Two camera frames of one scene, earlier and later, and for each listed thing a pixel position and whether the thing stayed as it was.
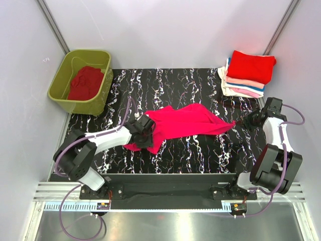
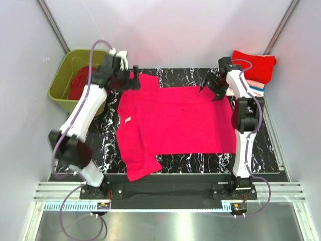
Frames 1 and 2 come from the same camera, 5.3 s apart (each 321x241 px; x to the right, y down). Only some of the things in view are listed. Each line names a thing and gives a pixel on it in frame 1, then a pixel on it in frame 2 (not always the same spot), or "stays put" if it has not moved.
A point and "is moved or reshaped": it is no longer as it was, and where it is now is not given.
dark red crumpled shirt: [86, 84] stays put
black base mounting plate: [169, 188] stays put
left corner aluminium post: [53, 25] stays put
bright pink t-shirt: [189, 120] is moved or reshaped
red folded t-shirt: [258, 68] stays put
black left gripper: [149, 143] to [134, 84]
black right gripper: [245, 122] to [219, 94]
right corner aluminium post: [282, 25] stays put
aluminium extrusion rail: [55, 192] stays put
